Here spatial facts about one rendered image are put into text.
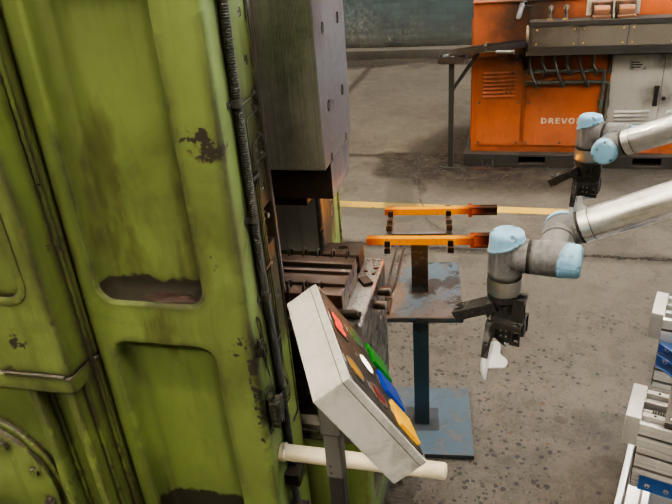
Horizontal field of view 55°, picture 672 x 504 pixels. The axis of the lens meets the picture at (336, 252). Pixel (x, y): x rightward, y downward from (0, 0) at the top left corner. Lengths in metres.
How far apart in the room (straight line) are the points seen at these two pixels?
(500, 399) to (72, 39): 2.21
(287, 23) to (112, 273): 0.73
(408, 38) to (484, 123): 4.24
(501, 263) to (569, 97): 3.98
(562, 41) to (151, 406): 4.01
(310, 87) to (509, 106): 3.91
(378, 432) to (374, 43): 8.55
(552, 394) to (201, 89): 2.17
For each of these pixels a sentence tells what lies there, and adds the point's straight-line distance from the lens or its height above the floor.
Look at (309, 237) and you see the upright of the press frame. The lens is 2.14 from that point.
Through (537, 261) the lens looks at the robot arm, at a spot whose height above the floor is 1.24.
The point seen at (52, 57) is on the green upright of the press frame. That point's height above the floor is 1.69.
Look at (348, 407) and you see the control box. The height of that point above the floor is 1.14.
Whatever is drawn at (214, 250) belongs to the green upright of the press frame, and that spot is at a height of 1.28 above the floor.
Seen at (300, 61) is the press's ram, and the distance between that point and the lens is 1.52.
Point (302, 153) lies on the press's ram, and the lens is 1.58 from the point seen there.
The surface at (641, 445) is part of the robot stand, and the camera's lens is 1.84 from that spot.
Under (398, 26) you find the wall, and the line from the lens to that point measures 9.46.
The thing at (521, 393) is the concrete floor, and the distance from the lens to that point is 3.01.
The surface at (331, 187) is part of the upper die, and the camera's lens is 1.65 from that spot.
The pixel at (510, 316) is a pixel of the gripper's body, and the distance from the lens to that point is 1.52.
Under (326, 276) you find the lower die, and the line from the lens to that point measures 1.87.
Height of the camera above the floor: 1.92
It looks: 28 degrees down
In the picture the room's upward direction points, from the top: 5 degrees counter-clockwise
